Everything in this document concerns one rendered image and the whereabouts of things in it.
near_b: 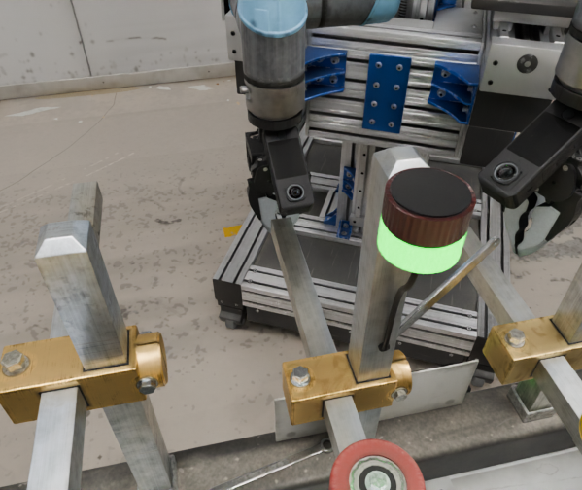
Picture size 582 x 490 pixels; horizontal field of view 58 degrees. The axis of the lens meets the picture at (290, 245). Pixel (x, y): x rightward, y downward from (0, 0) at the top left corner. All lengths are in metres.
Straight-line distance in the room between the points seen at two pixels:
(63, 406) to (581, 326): 0.52
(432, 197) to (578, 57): 0.23
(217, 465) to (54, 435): 0.29
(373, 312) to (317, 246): 1.21
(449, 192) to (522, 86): 0.71
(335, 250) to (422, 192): 1.32
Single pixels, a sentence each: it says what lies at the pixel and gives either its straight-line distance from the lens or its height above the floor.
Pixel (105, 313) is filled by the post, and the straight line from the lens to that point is 0.43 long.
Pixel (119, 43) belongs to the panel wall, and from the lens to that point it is 3.15.
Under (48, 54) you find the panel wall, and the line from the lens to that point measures 3.21.
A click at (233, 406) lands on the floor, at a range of 1.57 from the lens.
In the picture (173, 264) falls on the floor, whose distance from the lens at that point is 1.97.
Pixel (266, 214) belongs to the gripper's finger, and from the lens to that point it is 0.76.
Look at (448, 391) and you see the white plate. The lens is 0.74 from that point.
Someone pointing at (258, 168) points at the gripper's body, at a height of 0.95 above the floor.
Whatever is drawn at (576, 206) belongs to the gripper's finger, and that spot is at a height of 1.02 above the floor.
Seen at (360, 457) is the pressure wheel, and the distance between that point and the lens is 0.49.
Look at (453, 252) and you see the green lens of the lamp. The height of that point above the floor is 1.11.
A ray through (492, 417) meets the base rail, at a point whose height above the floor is 0.70.
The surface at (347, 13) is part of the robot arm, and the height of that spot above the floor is 1.11.
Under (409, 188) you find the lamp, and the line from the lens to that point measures 0.36.
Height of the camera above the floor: 1.35
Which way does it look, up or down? 42 degrees down
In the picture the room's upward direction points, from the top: straight up
